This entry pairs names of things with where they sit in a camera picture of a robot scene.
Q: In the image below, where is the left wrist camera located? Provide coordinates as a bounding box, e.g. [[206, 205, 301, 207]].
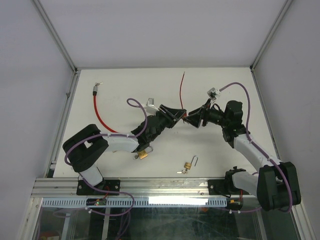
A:
[[144, 98, 158, 115]]

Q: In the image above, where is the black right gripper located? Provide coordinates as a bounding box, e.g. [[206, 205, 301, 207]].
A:
[[182, 98, 229, 128]]

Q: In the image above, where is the left aluminium frame post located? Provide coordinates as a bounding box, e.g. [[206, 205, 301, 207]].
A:
[[31, 0, 78, 74]]

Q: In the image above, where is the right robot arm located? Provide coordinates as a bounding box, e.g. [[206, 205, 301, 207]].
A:
[[184, 100, 302, 212]]

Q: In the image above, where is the medium brass padlock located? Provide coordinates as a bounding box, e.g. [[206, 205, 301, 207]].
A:
[[133, 146, 154, 160]]

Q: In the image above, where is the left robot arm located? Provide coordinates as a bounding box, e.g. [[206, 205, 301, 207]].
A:
[[62, 105, 187, 195]]

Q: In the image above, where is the right aluminium frame post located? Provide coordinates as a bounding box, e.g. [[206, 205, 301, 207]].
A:
[[250, 0, 295, 72]]

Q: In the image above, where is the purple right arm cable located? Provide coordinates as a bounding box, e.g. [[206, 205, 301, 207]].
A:
[[219, 82, 294, 214]]

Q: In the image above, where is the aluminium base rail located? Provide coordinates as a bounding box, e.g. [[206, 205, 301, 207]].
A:
[[31, 176, 303, 200]]

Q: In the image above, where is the black mounting plate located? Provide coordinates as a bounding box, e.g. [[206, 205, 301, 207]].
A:
[[206, 178, 257, 198], [76, 179, 121, 196]]

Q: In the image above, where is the thick red cable lock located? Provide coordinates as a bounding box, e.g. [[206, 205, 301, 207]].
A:
[[92, 82, 118, 133]]

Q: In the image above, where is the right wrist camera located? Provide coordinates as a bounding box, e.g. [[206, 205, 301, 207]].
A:
[[207, 87, 221, 101]]

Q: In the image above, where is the red thin-cable padlock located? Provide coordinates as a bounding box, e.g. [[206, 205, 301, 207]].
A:
[[179, 71, 187, 123]]

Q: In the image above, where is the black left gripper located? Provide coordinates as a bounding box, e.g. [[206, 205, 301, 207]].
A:
[[149, 105, 186, 142]]

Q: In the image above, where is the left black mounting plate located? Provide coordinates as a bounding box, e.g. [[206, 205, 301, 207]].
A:
[[76, 179, 121, 196]]

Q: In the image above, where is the aluminium frame post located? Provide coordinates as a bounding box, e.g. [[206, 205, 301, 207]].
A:
[[250, 0, 295, 72], [31, 0, 78, 74]]

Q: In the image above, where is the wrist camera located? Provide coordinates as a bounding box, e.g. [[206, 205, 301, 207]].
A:
[[144, 98, 158, 115], [207, 87, 221, 101]]

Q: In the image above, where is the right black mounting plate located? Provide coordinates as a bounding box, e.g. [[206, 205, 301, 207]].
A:
[[206, 178, 257, 198]]

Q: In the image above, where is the small brass long-shackle padlock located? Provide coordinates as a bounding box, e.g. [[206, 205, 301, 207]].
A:
[[176, 155, 199, 175]]

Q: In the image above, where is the white slotted cable duct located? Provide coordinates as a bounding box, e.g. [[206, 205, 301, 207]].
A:
[[42, 196, 227, 209]]

